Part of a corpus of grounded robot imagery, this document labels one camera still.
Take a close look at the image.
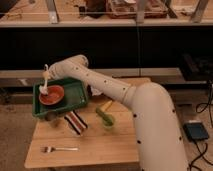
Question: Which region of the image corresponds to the red bowl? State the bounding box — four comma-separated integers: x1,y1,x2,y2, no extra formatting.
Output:
39,85,64,106

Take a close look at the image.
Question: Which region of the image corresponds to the white dish brush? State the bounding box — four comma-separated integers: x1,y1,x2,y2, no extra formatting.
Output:
39,64,51,95

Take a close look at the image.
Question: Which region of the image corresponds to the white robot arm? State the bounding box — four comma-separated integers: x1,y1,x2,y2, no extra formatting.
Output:
49,55,189,171

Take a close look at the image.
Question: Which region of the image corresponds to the white crumpled cloth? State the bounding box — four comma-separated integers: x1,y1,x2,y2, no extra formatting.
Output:
90,86,102,96

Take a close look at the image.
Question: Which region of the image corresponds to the green plastic tray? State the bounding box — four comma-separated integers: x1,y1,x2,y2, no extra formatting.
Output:
32,78,88,119

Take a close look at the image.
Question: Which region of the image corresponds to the green cup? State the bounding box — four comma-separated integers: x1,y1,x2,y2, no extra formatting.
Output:
102,114,115,130

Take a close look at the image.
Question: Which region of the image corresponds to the wooden table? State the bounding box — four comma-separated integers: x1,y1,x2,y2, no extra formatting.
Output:
24,77,153,170

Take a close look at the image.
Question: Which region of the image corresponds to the striped folded cloth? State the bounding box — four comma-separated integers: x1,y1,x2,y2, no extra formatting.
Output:
64,111,88,135

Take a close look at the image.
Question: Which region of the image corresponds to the dark metal cup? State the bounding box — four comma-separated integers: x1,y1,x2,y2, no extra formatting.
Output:
45,112,57,122

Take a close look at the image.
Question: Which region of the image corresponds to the silver fork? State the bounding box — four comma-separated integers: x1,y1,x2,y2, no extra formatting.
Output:
40,146,79,153

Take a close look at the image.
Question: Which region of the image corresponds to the black foot pedal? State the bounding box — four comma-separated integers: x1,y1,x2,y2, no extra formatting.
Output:
183,122,209,141

